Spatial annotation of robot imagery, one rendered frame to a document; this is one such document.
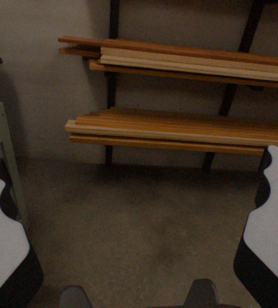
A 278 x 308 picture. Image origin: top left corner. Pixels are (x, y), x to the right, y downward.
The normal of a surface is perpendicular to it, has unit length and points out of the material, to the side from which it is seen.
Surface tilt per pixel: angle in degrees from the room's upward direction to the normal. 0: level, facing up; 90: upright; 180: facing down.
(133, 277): 0
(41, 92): 90
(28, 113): 90
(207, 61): 91
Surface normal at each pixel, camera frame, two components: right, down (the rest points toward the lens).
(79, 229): 0.11, -0.85
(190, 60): 0.05, 0.51
